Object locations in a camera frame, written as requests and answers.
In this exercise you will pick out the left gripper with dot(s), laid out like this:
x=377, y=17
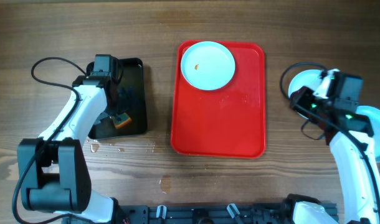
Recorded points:
x=128, y=98

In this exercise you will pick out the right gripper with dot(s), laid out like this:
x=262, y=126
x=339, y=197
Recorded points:
x=304, y=94

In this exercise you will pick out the orange green scrub sponge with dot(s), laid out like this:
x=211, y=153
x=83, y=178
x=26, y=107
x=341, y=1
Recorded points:
x=121, y=120

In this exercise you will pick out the light blue plate bottom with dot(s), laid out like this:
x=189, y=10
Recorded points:
x=309, y=78

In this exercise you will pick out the light blue plate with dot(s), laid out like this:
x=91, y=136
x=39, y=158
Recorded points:
x=374, y=116
x=207, y=65
x=309, y=78

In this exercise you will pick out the light blue plate top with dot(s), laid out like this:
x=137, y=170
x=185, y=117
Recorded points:
x=207, y=65

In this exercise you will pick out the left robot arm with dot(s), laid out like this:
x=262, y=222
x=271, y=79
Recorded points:
x=53, y=174

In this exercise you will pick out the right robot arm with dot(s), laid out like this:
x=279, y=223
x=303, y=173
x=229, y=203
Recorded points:
x=351, y=136

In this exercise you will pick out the black water tray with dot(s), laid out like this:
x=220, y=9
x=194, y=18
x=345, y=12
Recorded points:
x=132, y=86

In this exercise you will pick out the red plastic tray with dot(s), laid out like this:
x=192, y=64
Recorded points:
x=228, y=122

